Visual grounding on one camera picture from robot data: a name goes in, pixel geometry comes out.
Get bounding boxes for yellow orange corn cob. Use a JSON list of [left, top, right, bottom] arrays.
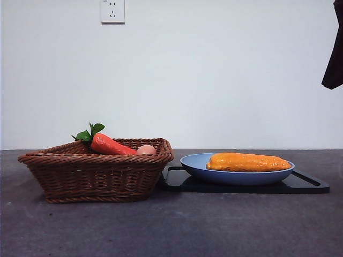
[[205, 152, 292, 172]]

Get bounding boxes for blue round plate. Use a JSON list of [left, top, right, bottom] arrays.
[[180, 153, 296, 186]]

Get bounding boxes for brown wicker basket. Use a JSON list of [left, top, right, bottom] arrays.
[[17, 138, 174, 204]]

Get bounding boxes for black cutting board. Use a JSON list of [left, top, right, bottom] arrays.
[[160, 165, 331, 194]]

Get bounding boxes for brown egg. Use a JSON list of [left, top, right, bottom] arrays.
[[136, 144, 157, 156]]

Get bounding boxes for orange carrot with green leaves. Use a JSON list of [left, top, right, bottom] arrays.
[[71, 122, 138, 156]]

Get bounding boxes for white wall socket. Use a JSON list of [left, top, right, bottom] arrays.
[[100, 0, 125, 25]]

